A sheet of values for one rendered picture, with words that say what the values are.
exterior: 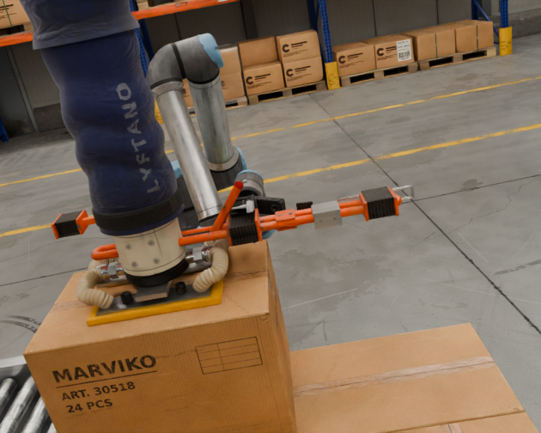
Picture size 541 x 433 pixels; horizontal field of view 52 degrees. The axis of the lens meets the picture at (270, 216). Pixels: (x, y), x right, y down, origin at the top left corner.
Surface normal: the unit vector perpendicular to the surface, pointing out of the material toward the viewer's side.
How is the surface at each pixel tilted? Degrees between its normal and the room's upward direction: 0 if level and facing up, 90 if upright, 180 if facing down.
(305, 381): 0
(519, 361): 0
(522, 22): 90
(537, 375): 0
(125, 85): 78
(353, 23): 90
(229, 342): 90
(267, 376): 90
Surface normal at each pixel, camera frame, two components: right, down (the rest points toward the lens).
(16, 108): 0.10, 0.37
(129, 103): 0.71, 0.02
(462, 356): -0.18, -0.91
